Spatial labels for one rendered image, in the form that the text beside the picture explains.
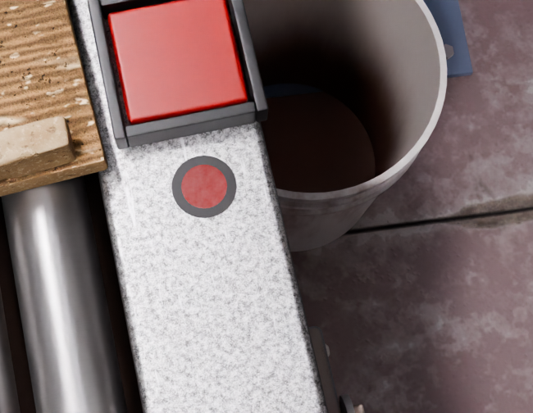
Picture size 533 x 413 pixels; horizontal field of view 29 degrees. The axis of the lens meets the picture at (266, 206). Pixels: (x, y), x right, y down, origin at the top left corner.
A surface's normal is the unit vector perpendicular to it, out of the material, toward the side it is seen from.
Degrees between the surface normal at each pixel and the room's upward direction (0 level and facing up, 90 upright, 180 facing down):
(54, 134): 5
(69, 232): 32
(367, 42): 87
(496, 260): 1
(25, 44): 0
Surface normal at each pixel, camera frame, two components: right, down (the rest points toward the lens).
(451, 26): 0.04, -0.25
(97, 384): 0.55, -0.33
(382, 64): -0.81, 0.53
